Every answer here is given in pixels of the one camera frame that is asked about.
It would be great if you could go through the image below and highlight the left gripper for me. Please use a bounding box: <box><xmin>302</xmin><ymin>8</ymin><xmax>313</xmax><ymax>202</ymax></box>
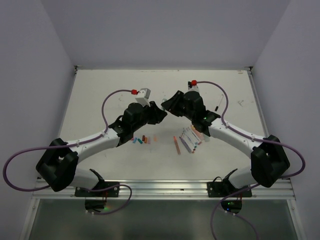
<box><xmin>131</xmin><ymin>100</ymin><xmax>167</xmax><ymax>132</ymax></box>

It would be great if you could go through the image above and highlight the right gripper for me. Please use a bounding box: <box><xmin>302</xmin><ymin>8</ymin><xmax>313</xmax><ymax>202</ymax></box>
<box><xmin>161</xmin><ymin>90</ymin><xmax>195</xmax><ymax>121</ymax></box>

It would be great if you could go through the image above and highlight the neon orange tip marker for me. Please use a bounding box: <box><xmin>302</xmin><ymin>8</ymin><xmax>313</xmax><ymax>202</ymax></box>
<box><xmin>173</xmin><ymin>136</ymin><xmax>181</xmax><ymax>156</ymax></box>

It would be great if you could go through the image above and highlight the orange pink highlighter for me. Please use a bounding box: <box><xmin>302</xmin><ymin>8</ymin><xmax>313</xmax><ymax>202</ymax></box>
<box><xmin>190</xmin><ymin>125</ymin><xmax>204</xmax><ymax>141</ymax></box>

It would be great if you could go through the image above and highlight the black cap marker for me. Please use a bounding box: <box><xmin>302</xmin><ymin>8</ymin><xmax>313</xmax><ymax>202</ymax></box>
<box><xmin>214</xmin><ymin>94</ymin><xmax>224</xmax><ymax>112</ymax></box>

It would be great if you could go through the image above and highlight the purple grey marker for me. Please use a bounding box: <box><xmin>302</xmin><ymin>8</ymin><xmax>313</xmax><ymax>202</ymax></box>
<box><xmin>179</xmin><ymin>136</ymin><xmax>192</xmax><ymax>153</ymax></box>

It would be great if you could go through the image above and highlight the pink cap marker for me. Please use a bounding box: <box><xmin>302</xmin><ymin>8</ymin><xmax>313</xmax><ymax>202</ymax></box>
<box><xmin>187</xmin><ymin>127</ymin><xmax>202</xmax><ymax>145</ymax></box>

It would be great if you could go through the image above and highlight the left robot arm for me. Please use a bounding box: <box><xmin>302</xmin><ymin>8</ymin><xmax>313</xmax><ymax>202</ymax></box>
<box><xmin>36</xmin><ymin>101</ymin><xmax>167</xmax><ymax>197</ymax></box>

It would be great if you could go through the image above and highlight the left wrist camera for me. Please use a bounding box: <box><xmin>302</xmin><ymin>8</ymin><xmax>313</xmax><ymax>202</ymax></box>
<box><xmin>135</xmin><ymin>88</ymin><xmax>151</xmax><ymax>106</ymax></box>

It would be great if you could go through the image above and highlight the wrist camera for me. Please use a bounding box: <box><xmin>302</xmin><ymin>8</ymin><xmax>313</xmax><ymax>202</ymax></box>
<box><xmin>187</xmin><ymin>80</ymin><xmax>200</xmax><ymax>93</ymax></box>
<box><xmin>135</xmin><ymin>88</ymin><xmax>151</xmax><ymax>106</ymax></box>

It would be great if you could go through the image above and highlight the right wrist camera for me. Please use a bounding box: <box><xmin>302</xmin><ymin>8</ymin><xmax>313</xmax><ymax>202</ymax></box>
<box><xmin>187</xmin><ymin>80</ymin><xmax>200</xmax><ymax>93</ymax></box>

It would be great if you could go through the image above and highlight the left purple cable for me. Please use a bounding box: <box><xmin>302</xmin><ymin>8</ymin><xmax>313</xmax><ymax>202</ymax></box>
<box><xmin>2</xmin><ymin>88</ymin><xmax>138</xmax><ymax>192</ymax></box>

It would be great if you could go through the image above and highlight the purple cable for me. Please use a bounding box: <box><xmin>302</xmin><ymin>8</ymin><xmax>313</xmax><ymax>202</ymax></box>
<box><xmin>189</xmin><ymin>79</ymin><xmax>306</xmax><ymax>180</ymax></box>
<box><xmin>2</xmin><ymin>88</ymin><xmax>138</xmax><ymax>192</ymax></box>

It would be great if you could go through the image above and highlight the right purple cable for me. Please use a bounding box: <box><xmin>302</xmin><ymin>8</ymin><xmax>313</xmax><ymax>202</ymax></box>
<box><xmin>189</xmin><ymin>79</ymin><xmax>306</xmax><ymax>180</ymax></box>

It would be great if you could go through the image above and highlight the aluminium rail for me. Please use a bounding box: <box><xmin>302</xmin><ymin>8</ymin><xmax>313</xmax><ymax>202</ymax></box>
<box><xmin>32</xmin><ymin>180</ymin><xmax>296</xmax><ymax>200</ymax></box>

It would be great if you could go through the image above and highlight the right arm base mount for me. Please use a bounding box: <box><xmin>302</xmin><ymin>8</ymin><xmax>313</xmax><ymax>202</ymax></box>
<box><xmin>206</xmin><ymin>176</ymin><xmax>253</xmax><ymax>214</ymax></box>

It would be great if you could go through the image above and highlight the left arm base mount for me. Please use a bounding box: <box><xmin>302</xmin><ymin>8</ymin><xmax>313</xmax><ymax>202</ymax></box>
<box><xmin>74</xmin><ymin>181</ymin><xmax>133</xmax><ymax>216</ymax></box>

